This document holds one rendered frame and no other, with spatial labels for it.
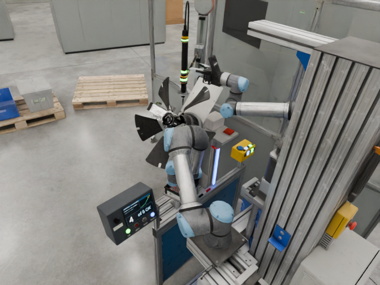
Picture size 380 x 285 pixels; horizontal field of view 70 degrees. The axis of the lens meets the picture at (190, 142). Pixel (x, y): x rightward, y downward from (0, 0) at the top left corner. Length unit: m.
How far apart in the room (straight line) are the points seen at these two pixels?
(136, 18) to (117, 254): 5.89
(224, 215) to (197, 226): 0.13
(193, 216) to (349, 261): 0.67
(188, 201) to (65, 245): 1.77
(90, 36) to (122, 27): 0.79
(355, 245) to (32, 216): 2.76
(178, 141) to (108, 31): 6.12
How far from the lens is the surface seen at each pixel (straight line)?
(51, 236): 2.97
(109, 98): 4.66
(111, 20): 7.26
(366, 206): 2.34
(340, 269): 1.35
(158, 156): 1.99
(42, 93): 4.46
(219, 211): 1.30
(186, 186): 1.29
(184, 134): 1.33
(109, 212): 1.33
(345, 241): 1.45
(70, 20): 7.10
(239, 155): 1.99
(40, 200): 3.32
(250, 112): 1.44
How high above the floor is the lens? 2.27
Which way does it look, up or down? 37 degrees down
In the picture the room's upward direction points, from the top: 3 degrees clockwise
